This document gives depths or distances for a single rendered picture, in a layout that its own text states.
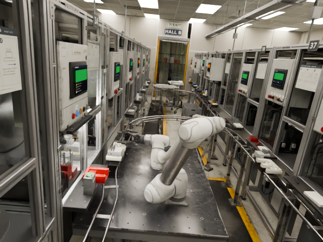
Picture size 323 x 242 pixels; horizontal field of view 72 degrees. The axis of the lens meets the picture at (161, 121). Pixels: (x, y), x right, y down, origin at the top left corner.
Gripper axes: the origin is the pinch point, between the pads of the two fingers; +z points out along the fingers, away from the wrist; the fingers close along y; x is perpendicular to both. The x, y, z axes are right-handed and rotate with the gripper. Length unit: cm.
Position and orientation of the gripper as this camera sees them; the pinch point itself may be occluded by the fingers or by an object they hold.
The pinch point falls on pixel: (120, 137)
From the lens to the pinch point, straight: 189.5
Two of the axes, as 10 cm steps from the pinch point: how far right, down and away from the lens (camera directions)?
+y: 0.9, -9.6, -2.8
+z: -10.0, -0.9, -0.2
